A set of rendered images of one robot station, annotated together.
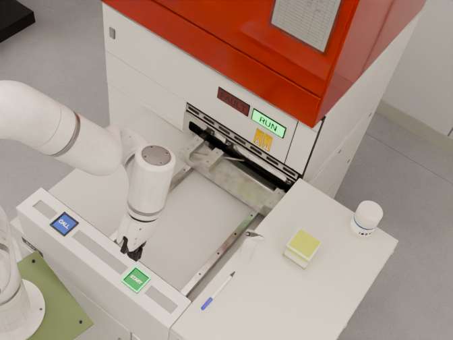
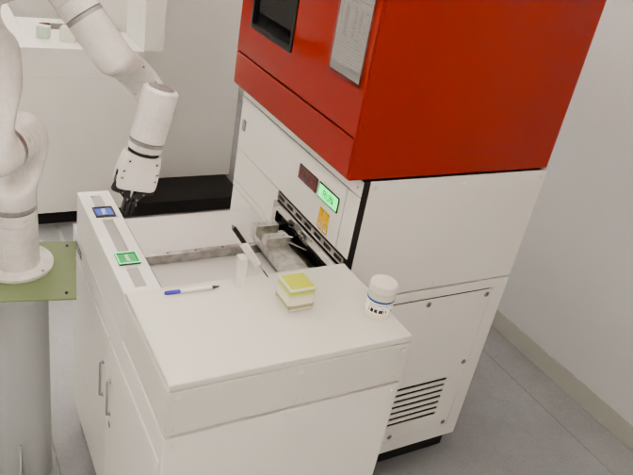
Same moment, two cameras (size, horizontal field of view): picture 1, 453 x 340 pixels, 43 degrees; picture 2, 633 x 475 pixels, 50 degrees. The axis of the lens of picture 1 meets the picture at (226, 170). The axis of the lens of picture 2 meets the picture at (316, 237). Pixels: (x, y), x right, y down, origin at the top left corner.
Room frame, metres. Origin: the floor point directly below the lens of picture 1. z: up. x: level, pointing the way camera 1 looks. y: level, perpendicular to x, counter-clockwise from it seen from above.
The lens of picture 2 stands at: (-0.41, -0.97, 1.94)
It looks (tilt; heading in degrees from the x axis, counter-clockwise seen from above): 28 degrees down; 29
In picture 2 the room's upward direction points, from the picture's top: 11 degrees clockwise
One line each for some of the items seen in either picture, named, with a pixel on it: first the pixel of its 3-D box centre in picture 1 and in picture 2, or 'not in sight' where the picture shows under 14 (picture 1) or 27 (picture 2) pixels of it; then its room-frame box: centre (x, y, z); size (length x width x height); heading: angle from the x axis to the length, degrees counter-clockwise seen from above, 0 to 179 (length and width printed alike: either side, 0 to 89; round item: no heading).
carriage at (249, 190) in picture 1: (230, 177); (284, 260); (1.13, -0.02, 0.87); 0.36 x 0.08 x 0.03; 63
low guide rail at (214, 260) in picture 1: (226, 245); not in sight; (0.89, -0.04, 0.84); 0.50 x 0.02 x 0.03; 153
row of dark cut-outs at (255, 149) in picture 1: (240, 139); (308, 225); (1.21, -0.02, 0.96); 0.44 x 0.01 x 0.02; 63
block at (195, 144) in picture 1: (192, 146); (265, 226); (1.20, 0.12, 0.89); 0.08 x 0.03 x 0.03; 153
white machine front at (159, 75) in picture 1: (199, 97); (288, 183); (1.30, 0.13, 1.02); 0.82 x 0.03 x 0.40; 63
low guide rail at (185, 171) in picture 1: (158, 197); (208, 252); (1.02, 0.20, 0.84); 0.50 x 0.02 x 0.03; 153
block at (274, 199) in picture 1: (274, 200); not in sight; (1.05, -0.16, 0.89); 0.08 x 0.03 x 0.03; 153
